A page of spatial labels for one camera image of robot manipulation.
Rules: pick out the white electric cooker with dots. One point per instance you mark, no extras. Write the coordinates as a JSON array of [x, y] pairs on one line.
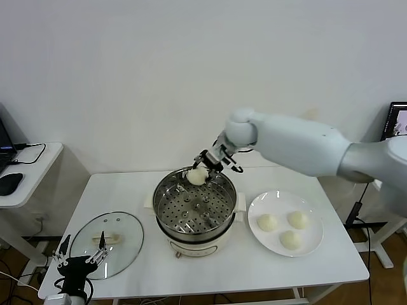
[[197, 248]]

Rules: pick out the black laptop with dark screen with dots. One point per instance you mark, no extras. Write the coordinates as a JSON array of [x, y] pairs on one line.
[[4, 139]]

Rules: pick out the white round plate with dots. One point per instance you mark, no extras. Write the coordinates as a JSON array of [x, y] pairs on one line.
[[270, 244]]

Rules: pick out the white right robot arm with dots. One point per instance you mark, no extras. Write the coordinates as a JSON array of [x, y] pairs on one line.
[[302, 143]]

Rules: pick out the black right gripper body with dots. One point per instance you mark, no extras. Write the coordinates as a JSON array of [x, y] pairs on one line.
[[214, 159]]

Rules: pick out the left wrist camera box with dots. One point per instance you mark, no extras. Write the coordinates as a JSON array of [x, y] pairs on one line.
[[57, 299]]

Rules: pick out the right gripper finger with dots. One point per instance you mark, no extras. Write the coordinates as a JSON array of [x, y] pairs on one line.
[[214, 173], [197, 159]]

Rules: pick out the grey laptop with lit screen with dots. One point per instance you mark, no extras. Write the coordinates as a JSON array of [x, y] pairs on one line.
[[395, 120]]

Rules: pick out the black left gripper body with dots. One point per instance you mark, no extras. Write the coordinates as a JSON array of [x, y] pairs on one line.
[[76, 270]]

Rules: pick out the white side desk with mouse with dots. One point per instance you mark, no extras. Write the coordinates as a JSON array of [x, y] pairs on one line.
[[38, 178]]

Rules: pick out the white side desk with label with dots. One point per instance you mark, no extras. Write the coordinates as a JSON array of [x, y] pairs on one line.
[[337, 203]]

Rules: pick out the black computer mouse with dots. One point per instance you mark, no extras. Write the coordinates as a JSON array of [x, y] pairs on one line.
[[9, 183]]

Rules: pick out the white steamed baozi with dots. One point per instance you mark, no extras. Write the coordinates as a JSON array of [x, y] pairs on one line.
[[197, 177], [290, 240], [298, 220], [267, 222]]

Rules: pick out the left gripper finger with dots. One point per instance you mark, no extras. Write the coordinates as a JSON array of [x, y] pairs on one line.
[[101, 252], [63, 251]]

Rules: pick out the perforated steel steamer basket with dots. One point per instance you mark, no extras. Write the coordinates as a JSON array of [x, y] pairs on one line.
[[203, 216]]

